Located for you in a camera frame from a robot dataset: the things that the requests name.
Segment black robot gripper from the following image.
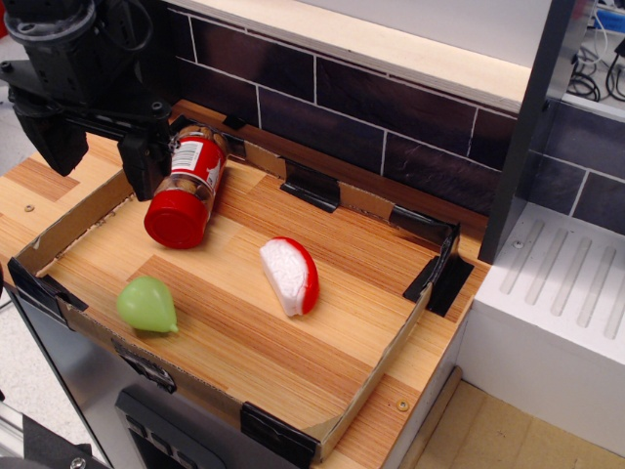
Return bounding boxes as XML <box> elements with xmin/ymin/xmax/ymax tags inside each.
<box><xmin>1</xmin><ymin>1</ymin><xmax>171</xmax><ymax>201</ymax></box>

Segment red-lidded spice bottle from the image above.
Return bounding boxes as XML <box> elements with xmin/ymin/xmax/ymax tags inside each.
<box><xmin>144</xmin><ymin>124</ymin><xmax>229</xmax><ymax>249</ymax></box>

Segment cardboard fence with black tape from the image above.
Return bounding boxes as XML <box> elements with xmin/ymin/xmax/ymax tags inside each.
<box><xmin>1</xmin><ymin>130</ymin><xmax>486</xmax><ymax>468</ymax></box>

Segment green toy pear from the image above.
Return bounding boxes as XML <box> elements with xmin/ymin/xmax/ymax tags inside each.
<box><xmin>116</xmin><ymin>276</ymin><xmax>179</xmax><ymax>333</ymax></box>

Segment red white toy cheese wedge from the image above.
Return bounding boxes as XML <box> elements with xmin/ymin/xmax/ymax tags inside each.
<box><xmin>260</xmin><ymin>236</ymin><xmax>320</xmax><ymax>317</ymax></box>

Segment black oven control panel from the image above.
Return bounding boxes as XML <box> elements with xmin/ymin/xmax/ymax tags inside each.
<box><xmin>115</xmin><ymin>387</ymin><xmax>284</xmax><ymax>468</ymax></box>

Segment white dish drainer sink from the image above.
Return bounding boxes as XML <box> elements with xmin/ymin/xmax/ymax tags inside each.
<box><xmin>457</xmin><ymin>204</ymin><xmax>624</xmax><ymax>454</ymax></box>

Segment dark grey cabinet post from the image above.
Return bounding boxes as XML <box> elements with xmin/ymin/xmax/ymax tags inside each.
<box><xmin>479</xmin><ymin>1</ymin><xmax>595</xmax><ymax>264</ymax></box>

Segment black cables in background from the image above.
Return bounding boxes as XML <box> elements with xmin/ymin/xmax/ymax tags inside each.
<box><xmin>568</xmin><ymin>28</ymin><xmax>625</xmax><ymax>104</ymax></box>

